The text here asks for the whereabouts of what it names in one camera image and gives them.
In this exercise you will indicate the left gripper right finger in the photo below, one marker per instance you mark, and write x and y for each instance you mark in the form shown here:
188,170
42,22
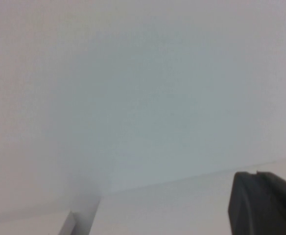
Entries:
282,188

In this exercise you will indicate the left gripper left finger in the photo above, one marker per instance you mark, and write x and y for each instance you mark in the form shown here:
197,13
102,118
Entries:
245,210

